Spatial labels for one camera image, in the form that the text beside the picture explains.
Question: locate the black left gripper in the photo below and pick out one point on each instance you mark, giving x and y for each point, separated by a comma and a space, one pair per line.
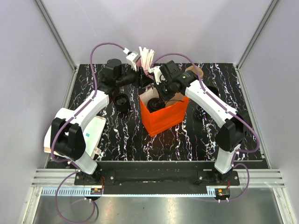
141, 80

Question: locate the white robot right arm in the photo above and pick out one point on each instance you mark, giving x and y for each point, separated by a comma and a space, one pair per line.
170, 80

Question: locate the orange paper bag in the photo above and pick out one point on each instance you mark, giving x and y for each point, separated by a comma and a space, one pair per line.
163, 119

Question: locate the white napkin stack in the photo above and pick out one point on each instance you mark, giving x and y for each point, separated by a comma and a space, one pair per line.
92, 135

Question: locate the pink straw holder cup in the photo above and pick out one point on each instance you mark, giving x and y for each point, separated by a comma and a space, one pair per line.
144, 65

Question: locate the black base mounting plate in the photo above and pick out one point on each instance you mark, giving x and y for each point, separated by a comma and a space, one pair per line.
173, 174

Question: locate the grey slotted cable duct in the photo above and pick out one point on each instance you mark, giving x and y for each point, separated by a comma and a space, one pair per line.
203, 191

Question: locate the black coffee cup lid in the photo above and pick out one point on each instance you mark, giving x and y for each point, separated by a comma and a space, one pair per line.
155, 104

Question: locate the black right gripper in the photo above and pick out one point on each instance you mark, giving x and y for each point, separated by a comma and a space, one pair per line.
165, 97

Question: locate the brown cardboard cup carrier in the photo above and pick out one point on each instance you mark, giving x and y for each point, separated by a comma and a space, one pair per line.
195, 69

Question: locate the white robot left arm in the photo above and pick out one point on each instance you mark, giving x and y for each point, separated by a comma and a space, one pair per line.
66, 132

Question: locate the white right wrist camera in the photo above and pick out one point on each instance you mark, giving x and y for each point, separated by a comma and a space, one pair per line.
157, 74

